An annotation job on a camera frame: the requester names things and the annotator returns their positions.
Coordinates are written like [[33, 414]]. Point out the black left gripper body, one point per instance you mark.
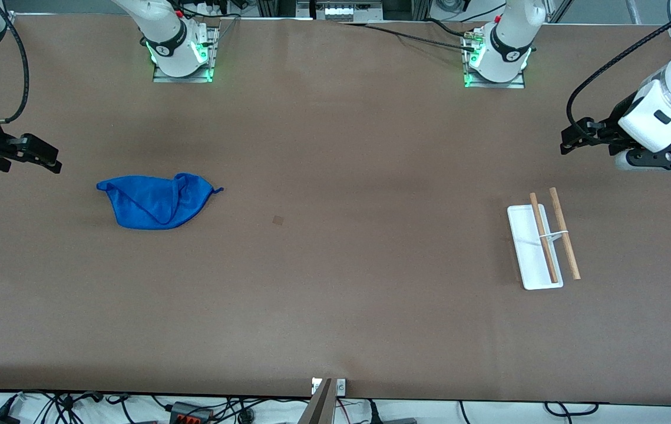
[[616, 118]]

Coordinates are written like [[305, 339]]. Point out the blue microfibre towel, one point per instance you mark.
[[155, 203]]

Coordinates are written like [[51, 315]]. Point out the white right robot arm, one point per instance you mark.
[[170, 35]]

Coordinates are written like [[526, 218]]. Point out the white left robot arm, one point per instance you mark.
[[506, 41]]

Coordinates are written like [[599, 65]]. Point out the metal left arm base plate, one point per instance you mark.
[[515, 84]]

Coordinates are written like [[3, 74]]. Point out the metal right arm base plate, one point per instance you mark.
[[212, 53]]

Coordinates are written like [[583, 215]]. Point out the metal table edge bracket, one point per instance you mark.
[[341, 386]]

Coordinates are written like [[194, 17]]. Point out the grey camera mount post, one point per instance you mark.
[[319, 406]]

